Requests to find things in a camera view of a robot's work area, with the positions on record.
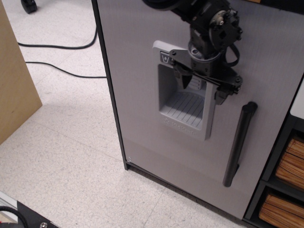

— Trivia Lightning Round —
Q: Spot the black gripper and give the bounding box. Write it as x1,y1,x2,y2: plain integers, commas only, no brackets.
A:
169,47,243,105

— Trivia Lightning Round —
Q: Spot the grey toy fridge door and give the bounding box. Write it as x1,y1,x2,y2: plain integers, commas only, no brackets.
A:
96,0,304,220

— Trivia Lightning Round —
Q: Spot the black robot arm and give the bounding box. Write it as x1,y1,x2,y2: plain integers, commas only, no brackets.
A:
144,0,243,105

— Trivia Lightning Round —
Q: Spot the dark grey fridge cabinet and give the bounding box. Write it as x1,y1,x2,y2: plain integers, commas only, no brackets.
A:
91,0,304,228

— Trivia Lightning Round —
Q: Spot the grey water dispenser panel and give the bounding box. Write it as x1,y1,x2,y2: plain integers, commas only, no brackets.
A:
152,40,216,142

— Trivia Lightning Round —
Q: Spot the white countertop edge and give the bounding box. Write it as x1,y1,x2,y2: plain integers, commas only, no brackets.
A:
290,81,304,119

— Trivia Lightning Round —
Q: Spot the dark grey shelf unit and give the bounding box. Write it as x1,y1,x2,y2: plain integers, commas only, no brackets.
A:
244,114,304,228

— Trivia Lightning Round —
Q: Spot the upper woven storage basket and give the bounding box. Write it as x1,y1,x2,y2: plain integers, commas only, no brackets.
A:
275,135,304,190

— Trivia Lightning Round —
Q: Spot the woven storage basket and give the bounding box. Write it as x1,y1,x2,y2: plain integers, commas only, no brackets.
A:
275,135,304,190
258,194,304,228

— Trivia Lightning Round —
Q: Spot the lower woven storage basket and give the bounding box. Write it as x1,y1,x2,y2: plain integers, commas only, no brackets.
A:
258,194,304,228

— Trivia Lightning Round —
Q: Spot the light wooden board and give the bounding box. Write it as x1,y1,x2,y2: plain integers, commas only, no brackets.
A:
0,3,42,143

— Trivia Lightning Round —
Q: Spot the black caster wheel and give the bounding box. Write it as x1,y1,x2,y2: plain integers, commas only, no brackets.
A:
21,0,38,14

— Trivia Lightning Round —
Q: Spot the black bar door handle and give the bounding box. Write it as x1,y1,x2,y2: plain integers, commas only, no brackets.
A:
222,102,258,187

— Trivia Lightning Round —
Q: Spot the black floor cable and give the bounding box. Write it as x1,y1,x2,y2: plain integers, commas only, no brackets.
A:
25,61,107,79
18,26,98,50

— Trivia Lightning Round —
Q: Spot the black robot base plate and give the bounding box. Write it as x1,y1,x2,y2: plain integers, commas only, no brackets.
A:
0,200,60,228

